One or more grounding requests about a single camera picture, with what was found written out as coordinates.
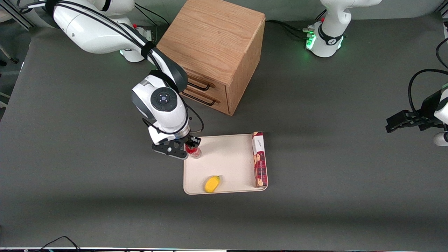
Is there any red coke bottle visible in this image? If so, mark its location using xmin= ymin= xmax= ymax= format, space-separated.
xmin=185 ymin=145 xmax=203 ymax=160

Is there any beige plastic tray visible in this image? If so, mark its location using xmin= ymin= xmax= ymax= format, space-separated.
xmin=183 ymin=133 xmax=269 ymax=195

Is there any wooden drawer front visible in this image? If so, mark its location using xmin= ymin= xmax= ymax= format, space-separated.
xmin=180 ymin=87 xmax=230 ymax=116
xmin=182 ymin=63 xmax=230 ymax=102

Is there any yellow toy lemon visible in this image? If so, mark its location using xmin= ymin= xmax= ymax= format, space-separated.
xmin=204 ymin=176 xmax=221 ymax=194

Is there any red cookie box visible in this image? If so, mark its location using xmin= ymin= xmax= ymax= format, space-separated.
xmin=252 ymin=132 xmax=268 ymax=188

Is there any wooden drawer cabinet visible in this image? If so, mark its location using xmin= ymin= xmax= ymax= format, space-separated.
xmin=156 ymin=0 xmax=266 ymax=116

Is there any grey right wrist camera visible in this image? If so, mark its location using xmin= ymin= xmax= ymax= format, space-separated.
xmin=148 ymin=125 xmax=183 ymax=145

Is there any black left arm looped cable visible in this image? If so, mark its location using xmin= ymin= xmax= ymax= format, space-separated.
xmin=408 ymin=68 xmax=448 ymax=118

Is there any black metal drawer handle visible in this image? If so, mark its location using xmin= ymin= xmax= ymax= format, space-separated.
xmin=182 ymin=89 xmax=216 ymax=106
xmin=188 ymin=79 xmax=212 ymax=91

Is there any black cable at table side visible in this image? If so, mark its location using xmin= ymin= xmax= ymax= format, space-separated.
xmin=435 ymin=37 xmax=448 ymax=69

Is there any black right arm base cable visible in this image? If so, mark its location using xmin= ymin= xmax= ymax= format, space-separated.
xmin=134 ymin=3 xmax=170 ymax=41

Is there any black arm base cable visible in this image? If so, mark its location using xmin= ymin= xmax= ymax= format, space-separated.
xmin=134 ymin=3 xmax=170 ymax=41
xmin=265 ymin=10 xmax=328 ymax=40

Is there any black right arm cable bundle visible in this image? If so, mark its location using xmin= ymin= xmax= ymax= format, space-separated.
xmin=17 ymin=0 xmax=204 ymax=136

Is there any black table edge cable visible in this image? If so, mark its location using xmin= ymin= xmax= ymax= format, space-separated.
xmin=35 ymin=236 xmax=82 ymax=252

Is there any black left arm base cable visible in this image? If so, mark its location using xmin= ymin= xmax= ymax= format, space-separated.
xmin=265 ymin=10 xmax=328 ymax=40

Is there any aluminium frame bar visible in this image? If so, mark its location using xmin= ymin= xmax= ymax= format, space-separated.
xmin=0 ymin=5 xmax=35 ymax=32

